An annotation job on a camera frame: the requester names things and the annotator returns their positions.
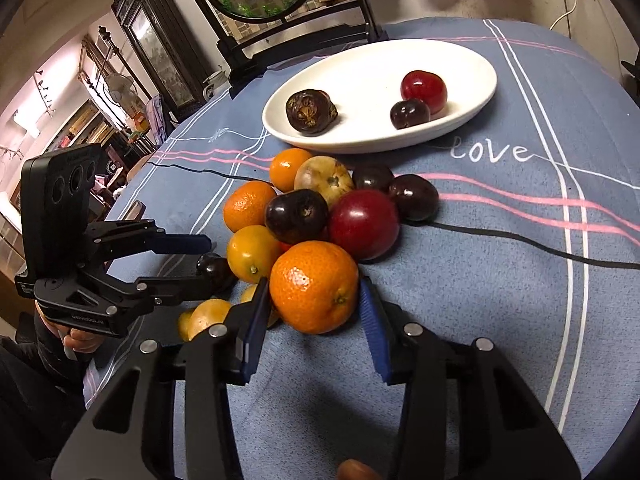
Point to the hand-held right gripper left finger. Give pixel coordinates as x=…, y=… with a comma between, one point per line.
x=255, y=330

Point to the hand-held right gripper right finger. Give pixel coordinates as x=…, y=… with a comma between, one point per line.
x=375, y=330

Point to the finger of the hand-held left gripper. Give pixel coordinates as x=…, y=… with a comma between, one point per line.
x=175, y=287
x=185, y=245

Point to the small yellow fruit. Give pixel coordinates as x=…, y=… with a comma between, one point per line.
x=246, y=294
x=183, y=325

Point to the yellow orange tangerine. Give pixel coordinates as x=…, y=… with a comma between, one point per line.
x=252, y=252

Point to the large orange tangerine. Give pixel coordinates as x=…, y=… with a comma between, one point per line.
x=314, y=287

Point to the small red fruit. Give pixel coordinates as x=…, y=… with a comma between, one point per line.
x=284, y=246

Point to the beige round fruit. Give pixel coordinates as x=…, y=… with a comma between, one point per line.
x=324, y=180

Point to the white oval plate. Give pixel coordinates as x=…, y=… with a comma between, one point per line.
x=360, y=75

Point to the person's left forearm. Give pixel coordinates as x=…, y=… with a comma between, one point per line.
x=50, y=365

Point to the person's left hand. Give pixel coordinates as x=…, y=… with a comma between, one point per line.
x=82, y=344

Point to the person's right hand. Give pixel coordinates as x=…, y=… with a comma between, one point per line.
x=357, y=470

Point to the wooden shelf unit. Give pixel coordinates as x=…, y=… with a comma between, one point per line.
x=85, y=125

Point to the ceiling track light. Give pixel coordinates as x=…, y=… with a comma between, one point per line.
x=45, y=92

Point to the purple hanging clothing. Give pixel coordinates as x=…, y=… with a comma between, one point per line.
x=157, y=115

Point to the white fan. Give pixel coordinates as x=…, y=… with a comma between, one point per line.
x=120, y=87

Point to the white pitcher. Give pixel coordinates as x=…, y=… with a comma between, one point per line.
x=212, y=85

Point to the black coat stand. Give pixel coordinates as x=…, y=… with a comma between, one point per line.
x=103, y=37

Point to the wrinkled brown passion fruit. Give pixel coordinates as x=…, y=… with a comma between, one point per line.
x=311, y=111

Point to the dark wooden cabinet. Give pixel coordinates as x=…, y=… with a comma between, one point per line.
x=160, y=50

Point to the black hat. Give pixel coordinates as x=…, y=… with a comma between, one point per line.
x=631, y=67

